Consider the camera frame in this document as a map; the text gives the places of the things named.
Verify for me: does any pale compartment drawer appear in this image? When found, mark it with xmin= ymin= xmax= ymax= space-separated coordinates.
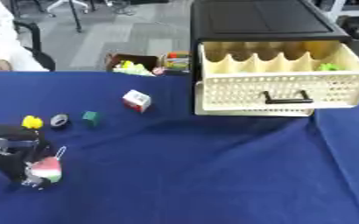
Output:
xmin=193 ymin=39 xmax=359 ymax=117

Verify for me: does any white office chair base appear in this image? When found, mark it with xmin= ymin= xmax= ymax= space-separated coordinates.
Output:
xmin=45 ymin=0 xmax=91 ymax=18

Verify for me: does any red white green toy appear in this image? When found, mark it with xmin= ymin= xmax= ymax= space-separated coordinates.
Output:
xmin=27 ymin=156 xmax=65 ymax=184

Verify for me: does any red and white small box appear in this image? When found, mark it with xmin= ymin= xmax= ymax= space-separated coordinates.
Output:
xmin=121 ymin=89 xmax=154 ymax=114

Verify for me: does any black tape roll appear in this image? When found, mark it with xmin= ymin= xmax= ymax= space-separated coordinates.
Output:
xmin=49 ymin=113 xmax=73 ymax=130

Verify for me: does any black drawer handle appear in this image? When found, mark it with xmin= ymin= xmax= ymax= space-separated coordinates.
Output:
xmin=259 ymin=89 xmax=316 ymax=105

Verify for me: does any person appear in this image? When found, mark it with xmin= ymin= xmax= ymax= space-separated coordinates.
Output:
xmin=0 ymin=0 xmax=51 ymax=77

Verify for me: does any black chair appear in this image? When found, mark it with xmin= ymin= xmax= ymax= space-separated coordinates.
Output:
xmin=12 ymin=20 xmax=57 ymax=72

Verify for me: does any brown cardboard box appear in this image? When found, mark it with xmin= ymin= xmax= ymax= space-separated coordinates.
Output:
xmin=104 ymin=52 xmax=161 ymax=77

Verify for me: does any yellow toy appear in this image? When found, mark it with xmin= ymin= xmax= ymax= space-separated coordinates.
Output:
xmin=20 ymin=115 xmax=45 ymax=130

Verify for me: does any black tripod leg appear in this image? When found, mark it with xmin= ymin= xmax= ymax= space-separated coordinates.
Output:
xmin=66 ymin=0 xmax=85 ymax=33

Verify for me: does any green block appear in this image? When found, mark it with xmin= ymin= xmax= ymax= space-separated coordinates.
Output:
xmin=81 ymin=110 xmax=102 ymax=127

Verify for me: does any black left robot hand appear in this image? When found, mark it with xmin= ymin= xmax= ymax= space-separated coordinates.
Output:
xmin=0 ymin=123 xmax=68 ymax=190

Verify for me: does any box of colourful items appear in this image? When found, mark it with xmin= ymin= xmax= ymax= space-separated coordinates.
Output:
xmin=159 ymin=51 xmax=192 ymax=76

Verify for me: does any black cabinet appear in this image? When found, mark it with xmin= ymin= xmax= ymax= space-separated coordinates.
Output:
xmin=188 ymin=0 xmax=355 ymax=116

